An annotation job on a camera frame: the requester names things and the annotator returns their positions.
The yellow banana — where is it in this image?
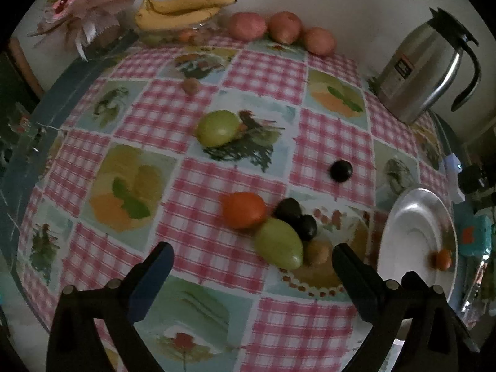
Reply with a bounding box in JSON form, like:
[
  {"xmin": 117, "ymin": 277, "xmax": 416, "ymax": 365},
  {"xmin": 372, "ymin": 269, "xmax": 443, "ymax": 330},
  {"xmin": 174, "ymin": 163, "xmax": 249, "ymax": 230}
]
[
  {"xmin": 134, "ymin": 0, "xmax": 222, "ymax": 32},
  {"xmin": 149, "ymin": 0, "xmax": 238, "ymax": 15}
]

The dark plum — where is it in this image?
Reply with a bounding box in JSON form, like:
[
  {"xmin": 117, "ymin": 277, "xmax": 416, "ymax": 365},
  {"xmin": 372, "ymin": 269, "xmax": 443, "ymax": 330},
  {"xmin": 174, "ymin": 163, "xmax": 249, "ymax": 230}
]
[
  {"xmin": 329, "ymin": 160, "xmax": 353, "ymax": 183},
  {"xmin": 274, "ymin": 197, "xmax": 303, "ymax": 222},
  {"xmin": 296, "ymin": 214, "xmax": 318, "ymax": 241}
]

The glass bowl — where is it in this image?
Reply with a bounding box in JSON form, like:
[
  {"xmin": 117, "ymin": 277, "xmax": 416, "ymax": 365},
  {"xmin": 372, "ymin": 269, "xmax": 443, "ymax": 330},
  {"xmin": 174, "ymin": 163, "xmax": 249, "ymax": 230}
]
[{"xmin": 139, "ymin": 19, "xmax": 218, "ymax": 45}]

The orange tangerine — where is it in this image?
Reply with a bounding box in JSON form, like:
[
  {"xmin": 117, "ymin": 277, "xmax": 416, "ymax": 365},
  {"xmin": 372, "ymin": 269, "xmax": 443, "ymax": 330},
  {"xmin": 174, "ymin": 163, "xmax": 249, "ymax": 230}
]
[
  {"xmin": 222, "ymin": 193, "xmax": 267, "ymax": 229},
  {"xmin": 433, "ymin": 249, "xmax": 453, "ymax": 271}
]

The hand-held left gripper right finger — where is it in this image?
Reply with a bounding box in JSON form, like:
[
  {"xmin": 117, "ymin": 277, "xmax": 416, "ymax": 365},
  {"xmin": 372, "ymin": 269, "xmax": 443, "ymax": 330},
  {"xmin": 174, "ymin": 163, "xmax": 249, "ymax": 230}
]
[{"xmin": 332, "ymin": 243, "xmax": 481, "ymax": 372}]

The stainless steel plate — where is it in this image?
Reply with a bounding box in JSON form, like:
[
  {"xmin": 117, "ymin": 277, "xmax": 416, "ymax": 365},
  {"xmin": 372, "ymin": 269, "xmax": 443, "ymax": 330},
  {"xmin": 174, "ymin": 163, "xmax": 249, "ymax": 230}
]
[{"xmin": 377, "ymin": 188, "xmax": 458, "ymax": 307}]

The checkered printed tablecloth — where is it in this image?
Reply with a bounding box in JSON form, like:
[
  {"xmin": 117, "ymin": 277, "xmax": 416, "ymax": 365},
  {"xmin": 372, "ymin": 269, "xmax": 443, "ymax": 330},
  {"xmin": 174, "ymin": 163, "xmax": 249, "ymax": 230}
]
[{"xmin": 15, "ymin": 35, "xmax": 458, "ymax": 372}]

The stainless steel thermos jug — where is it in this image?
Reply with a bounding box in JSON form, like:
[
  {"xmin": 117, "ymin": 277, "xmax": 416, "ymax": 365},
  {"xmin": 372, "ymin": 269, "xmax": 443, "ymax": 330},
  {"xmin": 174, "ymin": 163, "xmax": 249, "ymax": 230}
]
[{"xmin": 374, "ymin": 7, "xmax": 482, "ymax": 126}]

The pinkish red apple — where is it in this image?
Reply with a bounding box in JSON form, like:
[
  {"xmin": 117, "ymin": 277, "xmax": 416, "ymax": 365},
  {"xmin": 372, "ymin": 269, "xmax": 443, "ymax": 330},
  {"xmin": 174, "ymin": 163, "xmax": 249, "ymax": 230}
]
[{"xmin": 227, "ymin": 12, "xmax": 268, "ymax": 41}]

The pink flower bouquet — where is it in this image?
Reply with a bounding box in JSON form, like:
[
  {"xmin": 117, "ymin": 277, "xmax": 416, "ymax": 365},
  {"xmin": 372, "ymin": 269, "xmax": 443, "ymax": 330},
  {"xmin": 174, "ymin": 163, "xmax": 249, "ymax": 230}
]
[{"xmin": 27, "ymin": 0, "xmax": 134, "ymax": 63}]

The white device with blue light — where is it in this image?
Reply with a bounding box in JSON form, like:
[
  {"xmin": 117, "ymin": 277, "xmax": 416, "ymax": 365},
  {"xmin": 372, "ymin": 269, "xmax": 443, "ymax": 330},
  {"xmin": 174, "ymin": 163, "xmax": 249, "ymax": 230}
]
[{"xmin": 445, "ymin": 154, "xmax": 463, "ymax": 202}]

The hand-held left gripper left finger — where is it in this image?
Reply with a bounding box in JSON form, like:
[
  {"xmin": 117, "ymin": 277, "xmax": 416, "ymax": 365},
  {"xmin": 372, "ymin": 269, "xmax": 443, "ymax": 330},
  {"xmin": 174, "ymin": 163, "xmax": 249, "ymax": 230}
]
[{"xmin": 46, "ymin": 241, "xmax": 175, "ymax": 372}]

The black device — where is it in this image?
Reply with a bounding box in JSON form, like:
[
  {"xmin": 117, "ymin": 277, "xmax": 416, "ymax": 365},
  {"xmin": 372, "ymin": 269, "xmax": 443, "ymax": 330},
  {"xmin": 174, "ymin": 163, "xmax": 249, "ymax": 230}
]
[{"xmin": 459, "ymin": 165, "xmax": 491, "ymax": 202}]

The teal box with orange label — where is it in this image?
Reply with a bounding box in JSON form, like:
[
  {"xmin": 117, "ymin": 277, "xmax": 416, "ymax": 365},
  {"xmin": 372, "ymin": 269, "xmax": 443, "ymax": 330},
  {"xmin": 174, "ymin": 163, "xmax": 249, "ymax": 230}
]
[{"xmin": 453, "ymin": 205, "xmax": 493, "ymax": 258}]

